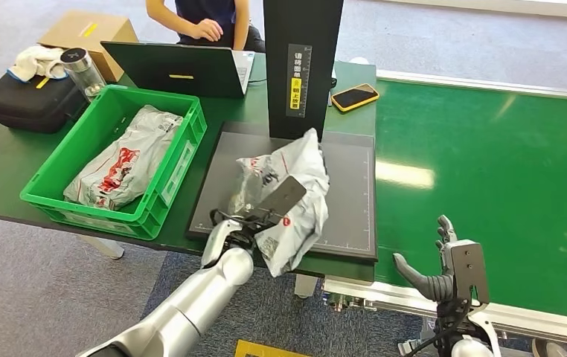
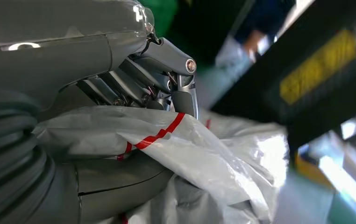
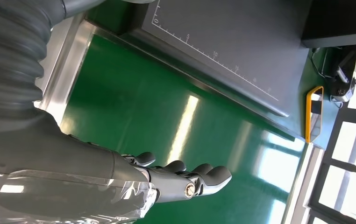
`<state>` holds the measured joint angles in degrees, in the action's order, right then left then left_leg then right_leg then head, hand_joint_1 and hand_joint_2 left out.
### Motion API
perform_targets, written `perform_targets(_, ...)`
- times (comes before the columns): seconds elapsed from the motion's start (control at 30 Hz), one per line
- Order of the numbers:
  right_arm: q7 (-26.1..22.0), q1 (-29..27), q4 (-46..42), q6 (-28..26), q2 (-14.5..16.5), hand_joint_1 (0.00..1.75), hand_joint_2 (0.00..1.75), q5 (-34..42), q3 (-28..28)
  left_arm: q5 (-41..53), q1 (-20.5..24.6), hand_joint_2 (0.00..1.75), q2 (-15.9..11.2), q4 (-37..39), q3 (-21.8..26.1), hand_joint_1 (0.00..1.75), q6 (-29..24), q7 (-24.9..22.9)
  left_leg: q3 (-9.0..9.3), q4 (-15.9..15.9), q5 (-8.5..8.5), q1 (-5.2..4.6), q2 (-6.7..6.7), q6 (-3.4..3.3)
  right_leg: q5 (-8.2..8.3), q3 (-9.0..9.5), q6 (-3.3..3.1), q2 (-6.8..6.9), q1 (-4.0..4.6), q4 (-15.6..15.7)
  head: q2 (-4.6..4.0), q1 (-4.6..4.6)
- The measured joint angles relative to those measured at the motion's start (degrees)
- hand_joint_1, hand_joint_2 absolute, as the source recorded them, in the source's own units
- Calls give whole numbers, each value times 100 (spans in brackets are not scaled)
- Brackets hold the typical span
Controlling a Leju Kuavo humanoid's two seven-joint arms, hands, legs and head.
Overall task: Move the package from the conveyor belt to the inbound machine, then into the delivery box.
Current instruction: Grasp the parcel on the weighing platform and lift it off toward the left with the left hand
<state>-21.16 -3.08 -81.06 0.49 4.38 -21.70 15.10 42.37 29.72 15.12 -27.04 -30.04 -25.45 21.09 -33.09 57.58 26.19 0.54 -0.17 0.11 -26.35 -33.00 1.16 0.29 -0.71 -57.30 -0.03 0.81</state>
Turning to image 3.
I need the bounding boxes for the green conveyor belt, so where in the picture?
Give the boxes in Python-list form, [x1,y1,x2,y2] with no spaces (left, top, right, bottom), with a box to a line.
[34,14,325,224]

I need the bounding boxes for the black inbound scanner machine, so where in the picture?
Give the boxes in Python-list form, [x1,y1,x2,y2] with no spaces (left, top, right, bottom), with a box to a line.
[121,0,356,119]

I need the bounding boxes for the phone with orange case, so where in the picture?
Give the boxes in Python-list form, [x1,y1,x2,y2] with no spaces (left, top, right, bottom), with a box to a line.
[304,85,325,144]

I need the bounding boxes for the black window frame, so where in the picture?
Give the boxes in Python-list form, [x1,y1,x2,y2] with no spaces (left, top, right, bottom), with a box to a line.
[307,49,356,224]

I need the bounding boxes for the black device with cables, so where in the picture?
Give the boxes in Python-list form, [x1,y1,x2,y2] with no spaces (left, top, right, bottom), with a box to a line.
[312,44,356,109]

